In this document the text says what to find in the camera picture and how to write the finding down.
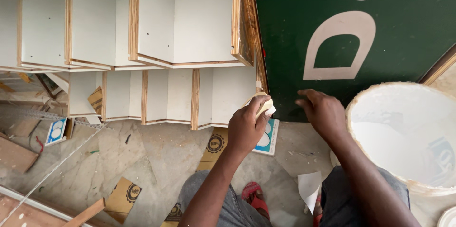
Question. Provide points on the person's left hand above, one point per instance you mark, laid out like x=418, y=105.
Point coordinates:
x=244, y=130

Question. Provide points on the person's right hand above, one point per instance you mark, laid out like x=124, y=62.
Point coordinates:
x=326, y=116

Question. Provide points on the person's right fingers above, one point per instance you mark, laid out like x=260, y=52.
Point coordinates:
x=309, y=94

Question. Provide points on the beige masking tape roll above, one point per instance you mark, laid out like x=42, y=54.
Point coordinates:
x=265, y=107

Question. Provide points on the blue box with white circles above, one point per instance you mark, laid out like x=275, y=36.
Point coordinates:
x=269, y=141
x=56, y=132

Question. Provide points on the brown-faced plywood panel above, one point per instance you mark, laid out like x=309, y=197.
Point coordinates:
x=247, y=31

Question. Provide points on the white paper scrap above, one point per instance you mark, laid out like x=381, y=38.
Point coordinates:
x=309, y=187

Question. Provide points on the green signboard with beige letters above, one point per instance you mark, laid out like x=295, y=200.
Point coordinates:
x=392, y=41

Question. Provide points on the large white plastic bucket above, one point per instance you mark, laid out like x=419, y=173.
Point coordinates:
x=402, y=134

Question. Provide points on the brown cardboard with black seal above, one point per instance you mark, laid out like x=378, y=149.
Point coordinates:
x=172, y=216
x=95, y=100
x=123, y=198
x=213, y=145

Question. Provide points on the red sandal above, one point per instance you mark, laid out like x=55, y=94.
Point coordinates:
x=317, y=212
x=254, y=198

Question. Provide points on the wood-edged panel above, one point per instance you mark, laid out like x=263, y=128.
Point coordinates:
x=440, y=66

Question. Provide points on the person's grey shorts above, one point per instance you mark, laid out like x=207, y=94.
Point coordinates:
x=245, y=216

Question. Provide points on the stack of white plywood panels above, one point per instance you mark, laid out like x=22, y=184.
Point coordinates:
x=156, y=20

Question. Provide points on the white bucket lid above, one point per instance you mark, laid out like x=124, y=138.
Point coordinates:
x=448, y=218

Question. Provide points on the light wooden strip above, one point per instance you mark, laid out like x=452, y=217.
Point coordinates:
x=85, y=214

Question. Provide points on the thin aluminium strip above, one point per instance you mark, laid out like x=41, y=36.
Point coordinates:
x=53, y=170

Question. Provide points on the perforated metal strip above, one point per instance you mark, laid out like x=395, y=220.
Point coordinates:
x=42, y=116

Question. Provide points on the brown wooden board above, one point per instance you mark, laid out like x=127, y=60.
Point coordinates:
x=16, y=154

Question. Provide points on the white-edged wooden board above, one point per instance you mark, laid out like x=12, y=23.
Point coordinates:
x=25, y=212

